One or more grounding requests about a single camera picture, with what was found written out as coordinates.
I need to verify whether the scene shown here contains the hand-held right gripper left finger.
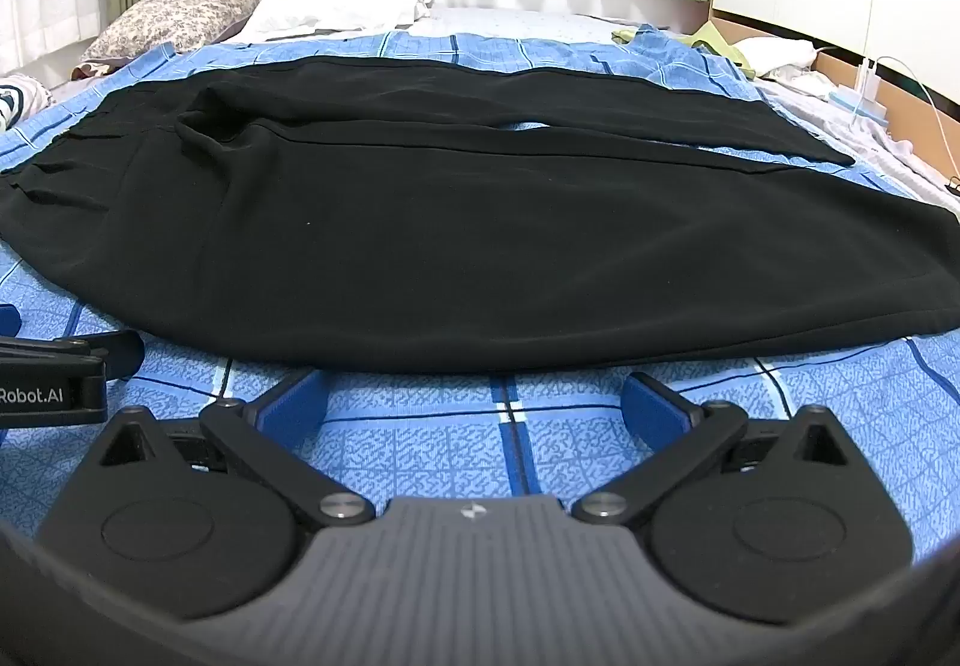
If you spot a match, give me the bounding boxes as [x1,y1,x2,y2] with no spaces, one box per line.
[81,370,377,528]

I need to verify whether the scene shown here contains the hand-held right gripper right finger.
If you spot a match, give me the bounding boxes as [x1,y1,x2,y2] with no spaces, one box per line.
[571,372,865,528]

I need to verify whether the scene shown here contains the black pants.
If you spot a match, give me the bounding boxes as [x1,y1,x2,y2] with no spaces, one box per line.
[0,55,960,374]

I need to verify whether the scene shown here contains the blue checked blanket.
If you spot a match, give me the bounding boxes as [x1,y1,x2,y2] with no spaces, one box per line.
[0,27,960,551]

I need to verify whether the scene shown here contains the striped cloth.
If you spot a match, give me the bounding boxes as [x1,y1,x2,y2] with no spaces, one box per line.
[0,75,55,131]

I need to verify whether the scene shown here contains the floral pillow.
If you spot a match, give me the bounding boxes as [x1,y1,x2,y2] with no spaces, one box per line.
[79,0,275,65]

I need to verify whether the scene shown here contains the crumpled white sheet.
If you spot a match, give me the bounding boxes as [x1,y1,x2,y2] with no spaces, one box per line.
[756,72,960,218]

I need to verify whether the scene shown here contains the light blue box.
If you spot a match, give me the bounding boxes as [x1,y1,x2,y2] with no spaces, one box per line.
[829,87,891,121]

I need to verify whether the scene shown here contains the green cloth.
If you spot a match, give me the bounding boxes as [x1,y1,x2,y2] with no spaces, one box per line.
[611,21,752,68]

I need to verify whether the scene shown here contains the white cloth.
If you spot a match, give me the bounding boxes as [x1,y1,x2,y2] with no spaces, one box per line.
[739,36,820,83]

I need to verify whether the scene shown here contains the wooden bed board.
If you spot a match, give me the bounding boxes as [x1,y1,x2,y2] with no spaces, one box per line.
[709,6,960,176]

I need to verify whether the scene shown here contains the white pillow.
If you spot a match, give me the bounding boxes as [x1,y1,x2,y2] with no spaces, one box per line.
[244,0,437,42]

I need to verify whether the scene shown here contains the pale bed sheet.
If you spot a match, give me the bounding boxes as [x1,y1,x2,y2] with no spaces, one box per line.
[416,6,680,41]

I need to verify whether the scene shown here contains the white cable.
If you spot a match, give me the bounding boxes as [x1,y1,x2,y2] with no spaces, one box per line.
[862,55,960,181]

